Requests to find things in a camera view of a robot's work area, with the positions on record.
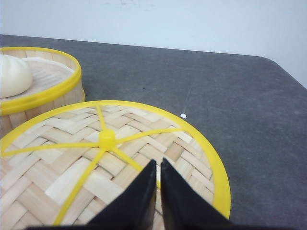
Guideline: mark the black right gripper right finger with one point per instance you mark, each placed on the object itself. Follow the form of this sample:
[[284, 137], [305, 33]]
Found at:
[[183, 208]]

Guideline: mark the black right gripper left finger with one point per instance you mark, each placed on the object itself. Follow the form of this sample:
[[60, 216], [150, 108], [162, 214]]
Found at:
[[132, 210]]

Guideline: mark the woven bamboo steamer lid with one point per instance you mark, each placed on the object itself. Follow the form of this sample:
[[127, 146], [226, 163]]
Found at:
[[70, 163]]

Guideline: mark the bamboo steamer basket single bun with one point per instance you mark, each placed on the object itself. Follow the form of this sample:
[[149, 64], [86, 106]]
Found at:
[[18, 109]]

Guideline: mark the white steamer liner cloth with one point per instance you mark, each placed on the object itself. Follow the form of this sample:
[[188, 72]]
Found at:
[[47, 73]]

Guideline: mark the white steamed bun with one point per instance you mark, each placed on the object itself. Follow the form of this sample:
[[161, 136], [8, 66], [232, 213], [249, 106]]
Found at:
[[15, 76]]

